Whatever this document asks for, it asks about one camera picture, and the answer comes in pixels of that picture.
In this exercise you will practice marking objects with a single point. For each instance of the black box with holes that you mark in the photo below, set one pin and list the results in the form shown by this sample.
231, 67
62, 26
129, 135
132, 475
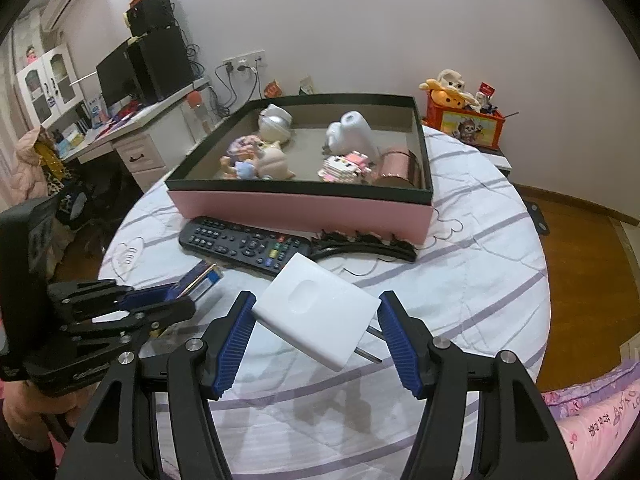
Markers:
150, 12

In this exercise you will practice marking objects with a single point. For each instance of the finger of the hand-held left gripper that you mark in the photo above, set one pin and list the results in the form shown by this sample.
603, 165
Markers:
145, 296
160, 314

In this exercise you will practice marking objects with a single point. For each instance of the round white figurine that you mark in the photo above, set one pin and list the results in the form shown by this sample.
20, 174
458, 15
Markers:
275, 122

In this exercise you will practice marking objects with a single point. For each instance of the pink clothing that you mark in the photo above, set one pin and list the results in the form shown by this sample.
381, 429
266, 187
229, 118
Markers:
22, 415

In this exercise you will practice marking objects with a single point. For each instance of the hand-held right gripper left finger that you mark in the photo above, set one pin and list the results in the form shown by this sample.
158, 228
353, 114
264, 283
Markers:
232, 350

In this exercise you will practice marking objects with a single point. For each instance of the pile of books and papers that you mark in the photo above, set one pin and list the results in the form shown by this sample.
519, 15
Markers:
95, 120

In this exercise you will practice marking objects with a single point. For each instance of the white wall outlet strip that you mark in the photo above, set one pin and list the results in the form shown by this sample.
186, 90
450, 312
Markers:
245, 60

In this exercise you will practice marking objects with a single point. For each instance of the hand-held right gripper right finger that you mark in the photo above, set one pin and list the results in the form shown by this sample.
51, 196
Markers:
400, 350

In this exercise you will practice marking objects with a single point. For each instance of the orange toy storage box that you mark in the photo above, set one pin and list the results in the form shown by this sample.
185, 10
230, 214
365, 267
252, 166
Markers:
465, 127

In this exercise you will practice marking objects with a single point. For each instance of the tall white figurine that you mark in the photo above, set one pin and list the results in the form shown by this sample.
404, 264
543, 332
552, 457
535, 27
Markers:
350, 132

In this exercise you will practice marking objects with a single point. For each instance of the clear bottle with orange cap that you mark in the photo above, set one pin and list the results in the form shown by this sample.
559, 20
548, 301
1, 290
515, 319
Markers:
199, 110

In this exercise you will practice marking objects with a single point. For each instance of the black remote control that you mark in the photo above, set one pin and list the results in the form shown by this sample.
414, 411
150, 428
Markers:
235, 240

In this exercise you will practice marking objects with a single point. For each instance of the pink box with black rim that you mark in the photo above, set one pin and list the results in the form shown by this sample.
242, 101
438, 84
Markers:
300, 210

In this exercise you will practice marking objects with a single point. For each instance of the baby doll figure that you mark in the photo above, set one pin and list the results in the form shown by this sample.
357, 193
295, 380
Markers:
277, 162

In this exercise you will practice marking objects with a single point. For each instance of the pink printed blanket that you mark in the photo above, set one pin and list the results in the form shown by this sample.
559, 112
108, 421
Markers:
600, 425

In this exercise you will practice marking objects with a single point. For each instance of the white desk with drawers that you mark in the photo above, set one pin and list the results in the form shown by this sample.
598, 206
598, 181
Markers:
150, 132

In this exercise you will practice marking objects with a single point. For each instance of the pink white block figure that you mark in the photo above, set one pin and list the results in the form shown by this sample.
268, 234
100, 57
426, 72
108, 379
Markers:
345, 167

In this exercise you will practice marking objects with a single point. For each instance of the white power adapter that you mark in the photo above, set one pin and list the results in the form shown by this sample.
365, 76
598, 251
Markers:
315, 310

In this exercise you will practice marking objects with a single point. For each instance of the white glass-door cabinet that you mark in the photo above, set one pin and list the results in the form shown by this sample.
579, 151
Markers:
47, 85

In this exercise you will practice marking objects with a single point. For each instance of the rose gold cylinder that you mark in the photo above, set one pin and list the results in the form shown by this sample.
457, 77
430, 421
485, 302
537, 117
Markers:
395, 167

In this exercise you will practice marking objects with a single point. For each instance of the small blue and white box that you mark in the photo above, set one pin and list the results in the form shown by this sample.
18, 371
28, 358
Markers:
205, 280

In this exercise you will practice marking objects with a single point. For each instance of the white plush toy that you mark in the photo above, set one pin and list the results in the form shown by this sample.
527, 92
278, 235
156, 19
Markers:
452, 80

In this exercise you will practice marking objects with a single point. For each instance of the pink padded jacket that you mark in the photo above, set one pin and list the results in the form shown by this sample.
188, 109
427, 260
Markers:
32, 170

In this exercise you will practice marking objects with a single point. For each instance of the black computer monitor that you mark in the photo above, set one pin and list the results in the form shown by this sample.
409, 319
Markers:
115, 77

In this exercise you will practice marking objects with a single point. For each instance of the black decorated headband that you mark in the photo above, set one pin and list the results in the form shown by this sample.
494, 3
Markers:
360, 247

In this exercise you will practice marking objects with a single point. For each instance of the yellow plush toy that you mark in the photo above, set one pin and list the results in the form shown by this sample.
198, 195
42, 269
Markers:
445, 96

